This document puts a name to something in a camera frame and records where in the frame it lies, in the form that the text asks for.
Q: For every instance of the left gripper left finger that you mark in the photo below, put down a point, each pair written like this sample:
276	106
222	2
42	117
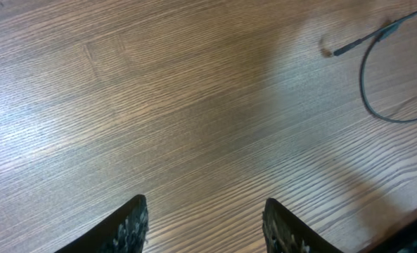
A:
123	231

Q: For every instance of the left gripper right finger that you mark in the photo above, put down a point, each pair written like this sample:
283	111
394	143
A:
286	233

